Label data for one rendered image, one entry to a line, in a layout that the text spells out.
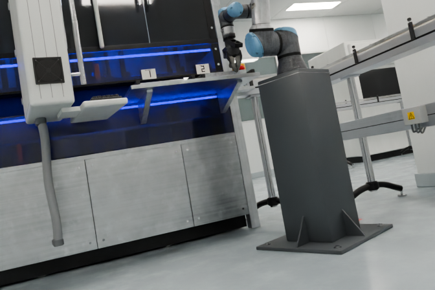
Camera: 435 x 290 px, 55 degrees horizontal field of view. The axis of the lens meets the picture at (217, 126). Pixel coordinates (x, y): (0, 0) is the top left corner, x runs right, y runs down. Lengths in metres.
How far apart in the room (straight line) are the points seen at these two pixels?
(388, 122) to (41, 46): 1.89
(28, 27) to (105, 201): 1.01
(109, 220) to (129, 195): 0.17
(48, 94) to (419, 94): 2.44
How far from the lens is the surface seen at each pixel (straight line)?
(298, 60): 2.02
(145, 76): 2.51
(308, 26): 8.82
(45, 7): 2.01
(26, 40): 1.95
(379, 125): 2.69
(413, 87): 3.29
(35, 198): 2.41
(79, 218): 2.41
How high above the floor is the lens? 0.45
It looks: 4 degrees up
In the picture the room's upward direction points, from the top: 10 degrees counter-clockwise
